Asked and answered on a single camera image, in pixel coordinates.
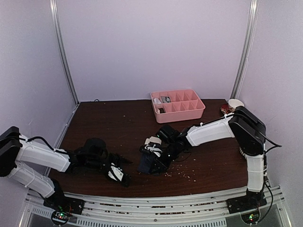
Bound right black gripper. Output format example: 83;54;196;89
150;142;180;175

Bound navy and cream underwear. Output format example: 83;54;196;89
137;136;162;174

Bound pink divided organizer box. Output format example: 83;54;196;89
150;89;205;123

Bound grey boxer briefs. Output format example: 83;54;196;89
160;96;171;103

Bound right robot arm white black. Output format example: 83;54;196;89
147;106;267;214

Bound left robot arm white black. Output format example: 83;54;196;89
0;126;131;219

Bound black item in box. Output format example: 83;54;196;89
157;108;165;114

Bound white rolled item in box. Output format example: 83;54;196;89
152;97;162;105

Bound red patterned saucer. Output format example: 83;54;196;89
220;104;235;114

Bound striped grey white cup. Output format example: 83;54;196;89
239;147;247;158

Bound white ceramic bowl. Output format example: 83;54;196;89
228;98;245;109

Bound left round controller board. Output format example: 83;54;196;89
51;211;71;225

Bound round controller board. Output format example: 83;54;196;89
51;211;71;225
241;211;261;225

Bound right round controller board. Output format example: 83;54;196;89
241;211;261;225

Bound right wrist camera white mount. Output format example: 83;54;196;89
139;143;163;157

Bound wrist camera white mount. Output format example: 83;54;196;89
107;166;131;187
139;143;163;157

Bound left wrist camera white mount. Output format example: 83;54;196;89
107;166;131;187

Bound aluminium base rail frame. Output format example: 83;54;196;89
17;186;294;227

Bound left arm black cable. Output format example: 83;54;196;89
18;136;71;154

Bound left aluminium corner post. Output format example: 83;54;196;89
49;0;80;105

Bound aluminium corner post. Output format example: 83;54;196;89
49;0;80;105
230;0;258;99

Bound right aluminium corner post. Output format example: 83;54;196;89
230;0;258;99

